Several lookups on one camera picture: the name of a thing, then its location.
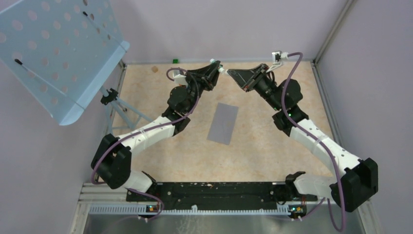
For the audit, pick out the grey envelope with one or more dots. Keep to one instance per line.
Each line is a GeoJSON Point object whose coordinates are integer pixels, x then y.
{"type": "Point", "coordinates": [223, 124]}

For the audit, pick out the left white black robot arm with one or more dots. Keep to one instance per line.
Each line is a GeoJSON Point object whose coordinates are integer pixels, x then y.
{"type": "Point", "coordinates": [112, 160]}

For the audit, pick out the white slotted cable duct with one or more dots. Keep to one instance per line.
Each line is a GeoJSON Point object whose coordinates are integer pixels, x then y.
{"type": "Point", "coordinates": [139, 209]}

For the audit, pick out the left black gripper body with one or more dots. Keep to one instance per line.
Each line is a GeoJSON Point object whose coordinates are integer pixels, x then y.
{"type": "Point", "coordinates": [198, 83]}

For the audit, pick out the light blue perforated music stand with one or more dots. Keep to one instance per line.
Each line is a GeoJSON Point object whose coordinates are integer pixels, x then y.
{"type": "Point", "coordinates": [62, 52]}

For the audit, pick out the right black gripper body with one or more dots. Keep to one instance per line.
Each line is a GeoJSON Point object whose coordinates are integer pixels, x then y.
{"type": "Point", "coordinates": [258, 81]}

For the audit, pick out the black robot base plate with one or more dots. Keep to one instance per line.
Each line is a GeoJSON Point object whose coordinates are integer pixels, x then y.
{"type": "Point", "coordinates": [221, 196]}

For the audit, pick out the white glue stick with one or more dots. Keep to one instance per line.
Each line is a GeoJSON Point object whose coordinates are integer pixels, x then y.
{"type": "Point", "coordinates": [220, 67]}

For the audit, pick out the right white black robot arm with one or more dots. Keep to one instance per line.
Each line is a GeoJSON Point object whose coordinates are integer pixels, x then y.
{"type": "Point", "coordinates": [354, 180]}

